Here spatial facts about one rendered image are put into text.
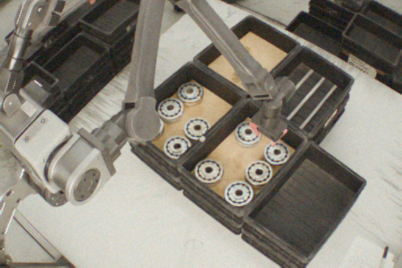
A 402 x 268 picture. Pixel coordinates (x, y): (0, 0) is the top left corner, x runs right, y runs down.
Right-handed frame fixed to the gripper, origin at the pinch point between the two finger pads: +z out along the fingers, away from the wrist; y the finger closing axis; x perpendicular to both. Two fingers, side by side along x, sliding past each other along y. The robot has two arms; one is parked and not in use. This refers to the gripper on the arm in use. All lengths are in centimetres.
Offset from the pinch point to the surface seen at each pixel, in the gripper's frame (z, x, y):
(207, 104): 23.5, -12.1, 36.2
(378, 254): 36, -9, -62
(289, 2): 102, -186, 100
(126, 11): 57, -55, 144
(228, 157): 23.8, 1.5, 13.8
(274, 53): 22, -54, 33
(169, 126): 24.1, 5.7, 39.9
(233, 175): 23.9, 6.1, 7.2
